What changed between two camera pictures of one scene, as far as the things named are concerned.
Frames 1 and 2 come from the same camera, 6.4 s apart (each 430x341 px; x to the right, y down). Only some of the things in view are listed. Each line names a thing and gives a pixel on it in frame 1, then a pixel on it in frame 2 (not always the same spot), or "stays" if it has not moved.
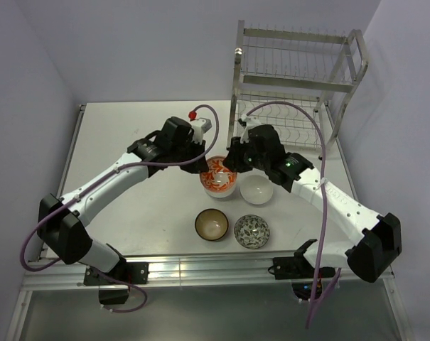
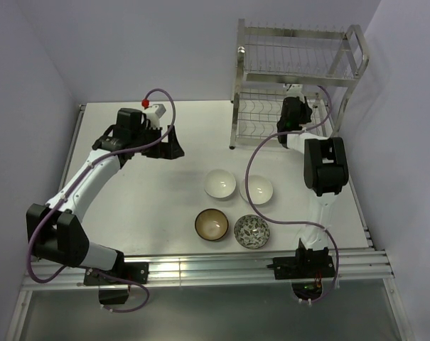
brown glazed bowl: [211, 224] stays
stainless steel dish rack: [296, 83] stays
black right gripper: [233, 160] to [308, 112]
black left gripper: [195, 168] to [166, 150]
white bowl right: [256, 189] stays
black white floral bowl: [251, 231] stays
